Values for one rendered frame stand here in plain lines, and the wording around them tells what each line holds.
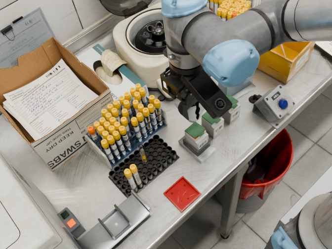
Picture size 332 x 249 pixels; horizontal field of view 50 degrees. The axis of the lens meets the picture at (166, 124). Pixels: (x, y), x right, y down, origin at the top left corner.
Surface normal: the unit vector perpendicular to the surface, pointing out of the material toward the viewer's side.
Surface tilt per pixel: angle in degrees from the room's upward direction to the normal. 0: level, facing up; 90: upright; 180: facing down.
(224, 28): 5
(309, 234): 44
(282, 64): 90
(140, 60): 0
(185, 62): 90
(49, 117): 0
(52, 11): 90
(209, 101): 28
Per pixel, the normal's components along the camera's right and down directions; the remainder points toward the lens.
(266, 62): -0.69, 0.64
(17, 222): -0.09, -0.54
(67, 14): 0.66, 0.59
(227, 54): -0.44, -0.23
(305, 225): -0.74, -0.41
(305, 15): -0.93, 0.06
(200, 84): 0.19, -0.18
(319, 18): -0.87, 0.40
